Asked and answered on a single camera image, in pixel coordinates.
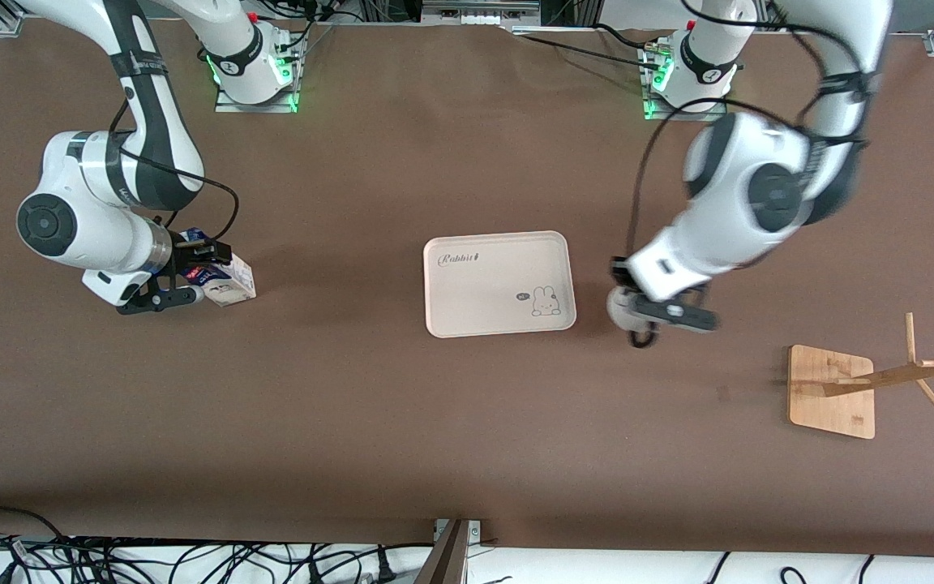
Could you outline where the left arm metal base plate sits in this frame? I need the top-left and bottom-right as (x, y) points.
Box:
(641, 45), (730, 123)

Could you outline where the white mug black handle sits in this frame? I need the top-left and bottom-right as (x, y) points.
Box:
(606, 286), (660, 350)

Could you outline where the cream rabbit print tray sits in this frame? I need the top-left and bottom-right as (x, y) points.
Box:
(422, 230), (578, 339)

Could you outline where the metal camera post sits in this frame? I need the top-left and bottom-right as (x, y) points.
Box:
(414, 518), (482, 584)

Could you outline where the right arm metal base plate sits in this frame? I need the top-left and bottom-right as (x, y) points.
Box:
(214, 47), (300, 114)

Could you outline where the black cable to arm base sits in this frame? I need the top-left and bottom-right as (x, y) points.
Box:
(516, 23), (672, 72)

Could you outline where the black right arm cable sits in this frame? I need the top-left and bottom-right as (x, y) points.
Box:
(109, 96), (240, 244)

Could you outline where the blue white milk carton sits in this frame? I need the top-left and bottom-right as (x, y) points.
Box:
(178, 230), (258, 308)

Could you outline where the tangled black cable bundle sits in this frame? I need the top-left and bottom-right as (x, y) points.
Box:
(0, 506), (435, 584)

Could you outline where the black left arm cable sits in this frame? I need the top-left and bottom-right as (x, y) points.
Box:
(625, 0), (875, 262)

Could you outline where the wooden cup rack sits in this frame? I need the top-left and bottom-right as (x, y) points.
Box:
(787, 312), (934, 440)

